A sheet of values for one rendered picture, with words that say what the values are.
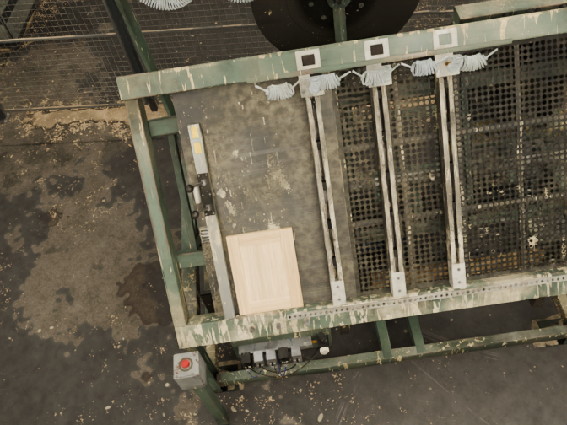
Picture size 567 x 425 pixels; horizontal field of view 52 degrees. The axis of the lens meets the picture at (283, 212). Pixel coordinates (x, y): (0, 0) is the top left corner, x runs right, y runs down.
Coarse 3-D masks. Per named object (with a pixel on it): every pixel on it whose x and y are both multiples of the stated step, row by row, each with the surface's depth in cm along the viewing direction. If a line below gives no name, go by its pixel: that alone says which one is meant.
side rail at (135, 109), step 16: (128, 112) 251; (144, 112) 259; (144, 128) 254; (144, 144) 255; (144, 160) 257; (144, 176) 259; (144, 192) 261; (160, 192) 267; (160, 208) 263; (160, 224) 265; (160, 240) 267; (160, 256) 269; (176, 272) 276; (176, 288) 274; (176, 304) 276; (176, 320) 278
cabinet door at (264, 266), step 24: (240, 240) 271; (264, 240) 271; (288, 240) 271; (240, 264) 274; (264, 264) 275; (288, 264) 275; (240, 288) 278; (264, 288) 278; (288, 288) 278; (240, 312) 281
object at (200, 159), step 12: (192, 144) 256; (204, 156) 258; (204, 168) 259; (216, 216) 266; (216, 228) 267; (216, 240) 269; (216, 252) 270; (216, 264) 272; (228, 276) 276; (228, 288) 275; (228, 300) 277; (228, 312) 279
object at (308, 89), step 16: (320, 64) 241; (304, 80) 243; (320, 80) 231; (304, 96) 244; (320, 112) 250; (320, 128) 252; (320, 144) 254; (320, 160) 259; (320, 176) 258; (320, 192) 260; (320, 208) 268; (336, 240) 266; (336, 256) 268; (336, 272) 275; (336, 288) 273; (336, 304) 275
